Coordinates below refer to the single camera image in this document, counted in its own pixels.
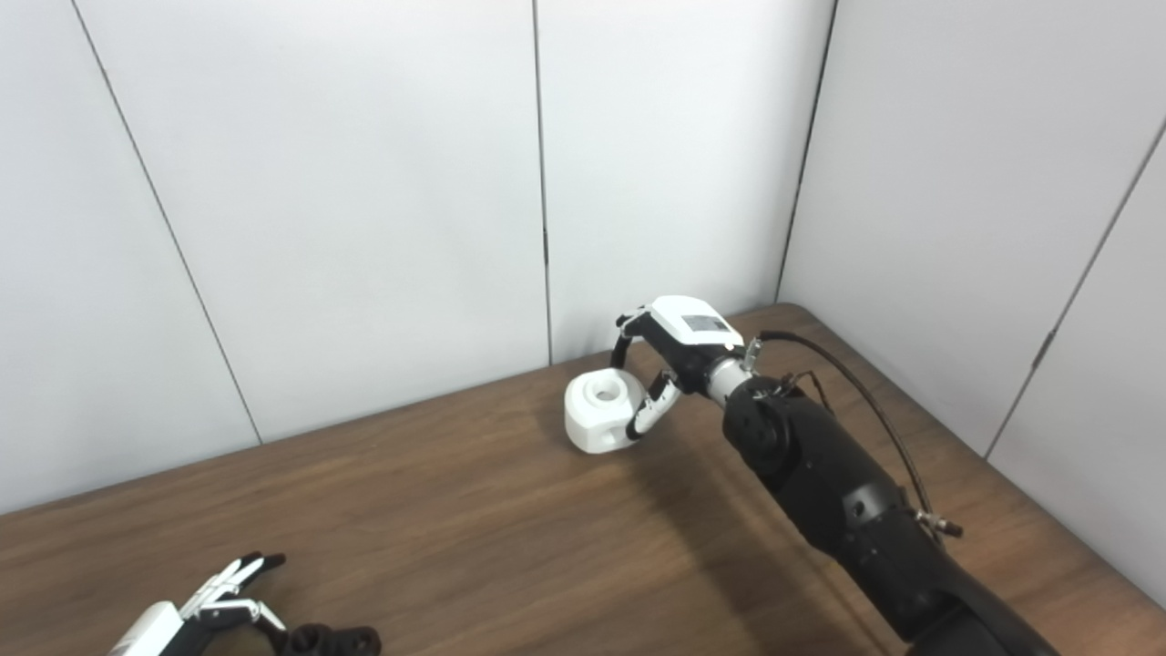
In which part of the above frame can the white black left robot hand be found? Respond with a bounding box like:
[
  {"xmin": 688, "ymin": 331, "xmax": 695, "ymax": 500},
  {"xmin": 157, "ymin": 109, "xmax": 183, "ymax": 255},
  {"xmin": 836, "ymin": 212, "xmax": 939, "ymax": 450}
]
[{"xmin": 106, "ymin": 551, "xmax": 292, "ymax": 656}]

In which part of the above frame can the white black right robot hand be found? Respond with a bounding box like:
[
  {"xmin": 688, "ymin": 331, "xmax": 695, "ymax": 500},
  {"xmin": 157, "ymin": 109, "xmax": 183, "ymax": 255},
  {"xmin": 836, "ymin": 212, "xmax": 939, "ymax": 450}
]
[{"xmin": 611, "ymin": 294, "xmax": 747, "ymax": 443}]

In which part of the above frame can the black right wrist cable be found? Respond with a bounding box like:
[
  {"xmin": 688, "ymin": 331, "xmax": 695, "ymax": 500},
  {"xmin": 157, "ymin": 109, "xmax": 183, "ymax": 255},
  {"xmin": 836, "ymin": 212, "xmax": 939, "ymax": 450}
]
[{"xmin": 742, "ymin": 329, "xmax": 966, "ymax": 541}]

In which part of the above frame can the round white plastic piece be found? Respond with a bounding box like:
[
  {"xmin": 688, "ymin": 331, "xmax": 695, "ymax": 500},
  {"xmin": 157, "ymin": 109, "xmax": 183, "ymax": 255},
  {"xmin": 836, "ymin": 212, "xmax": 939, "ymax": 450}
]
[{"xmin": 563, "ymin": 368, "xmax": 650, "ymax": 455}]

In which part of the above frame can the black plastic holder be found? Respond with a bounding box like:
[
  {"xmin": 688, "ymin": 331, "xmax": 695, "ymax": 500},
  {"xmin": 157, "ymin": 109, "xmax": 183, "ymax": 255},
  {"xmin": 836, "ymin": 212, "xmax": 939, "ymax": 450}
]
[{"xmin": 277, "ymin": 622, "xmax": 384, "ymax": 656}]

